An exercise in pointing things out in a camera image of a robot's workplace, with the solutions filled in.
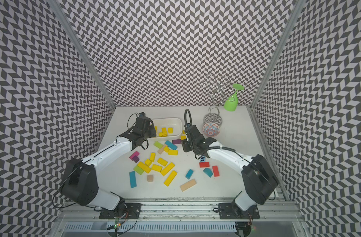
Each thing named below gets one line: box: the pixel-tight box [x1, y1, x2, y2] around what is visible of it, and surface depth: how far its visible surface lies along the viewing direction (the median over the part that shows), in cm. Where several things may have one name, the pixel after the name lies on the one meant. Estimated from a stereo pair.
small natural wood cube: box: [146, 174, 154, 183], surface depth 86 cm
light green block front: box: [133, 165, 145, 176], surface depth 88 cm
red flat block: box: [199, 161, 210, 168], surface depth 91 cm
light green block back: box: [153, 141, 164, 149], surface depth 100 cm
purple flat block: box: [172, 139, 181, 145], surface depth 100 cm
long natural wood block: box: [180, 178, 197, 193], surface depth 84 cm
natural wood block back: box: [157, 143, 168, 155], surface depth 96 cm
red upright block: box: [212, 165, 220, 177], surface depth 88 cm
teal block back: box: [164, 140, 178, 151], surface depth 100 cm
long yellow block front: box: [163, 170, 178, 187], surface depth 86 cm
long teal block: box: [129, 170, 138, 189], surface depth 84 cm
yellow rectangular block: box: [162, 127, 168, 137], surface depth 106 cm
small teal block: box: [185, 168, 194, 180], surface depth 86 cm
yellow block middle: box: [168, 149, 179, 156], surface depth 96 cm
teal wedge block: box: [202, 167, 214, 178], surface depth 88 cm
